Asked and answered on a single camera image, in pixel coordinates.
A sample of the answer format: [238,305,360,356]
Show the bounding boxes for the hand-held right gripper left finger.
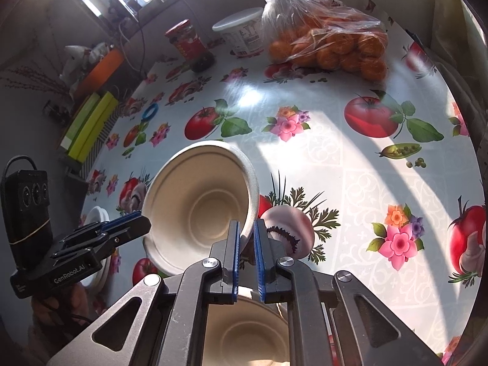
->
[46,219,242,366]

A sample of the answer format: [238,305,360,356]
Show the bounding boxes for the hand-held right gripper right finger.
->
[253,218,443,366]

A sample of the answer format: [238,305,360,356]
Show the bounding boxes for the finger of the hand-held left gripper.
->
[51,215,152,260]
[57,210,142,248]

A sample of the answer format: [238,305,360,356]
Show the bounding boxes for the beige paper bowl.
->
[142,140,261,277]
[202,288,292,366]

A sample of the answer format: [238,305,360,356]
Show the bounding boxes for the person's left forearm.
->
[23,322,84,366]

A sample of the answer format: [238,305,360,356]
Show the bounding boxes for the person's left hand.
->
[30,283,93,330]

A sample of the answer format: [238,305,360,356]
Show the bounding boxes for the striped flat box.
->
[76,103,127,176]

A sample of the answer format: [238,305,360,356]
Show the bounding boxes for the lime green flat box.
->
[68,91,119,163]

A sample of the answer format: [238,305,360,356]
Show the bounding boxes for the printed vegetable tablecloth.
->
[78,0,483,366]

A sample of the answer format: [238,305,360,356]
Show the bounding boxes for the pale green flat box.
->
[60,91,100,152]

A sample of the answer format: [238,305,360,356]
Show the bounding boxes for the dried purple branches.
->
[0,34,77,97]

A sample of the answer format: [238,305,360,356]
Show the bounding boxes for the orange tray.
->
[72,48,125,100]

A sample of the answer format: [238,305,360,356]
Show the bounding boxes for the crumpled white paper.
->
[63,42,115,70]

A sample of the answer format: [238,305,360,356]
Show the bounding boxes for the dark sauce bottle red label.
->
[165,19,215,73]

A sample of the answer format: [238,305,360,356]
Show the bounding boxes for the white plastic tub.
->
[212,8,265,57]

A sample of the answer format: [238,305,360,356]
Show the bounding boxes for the plastic bag of oranges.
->
[260,0,389,82]

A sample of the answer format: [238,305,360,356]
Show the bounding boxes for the thin wall cable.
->
[117,15,150,75]

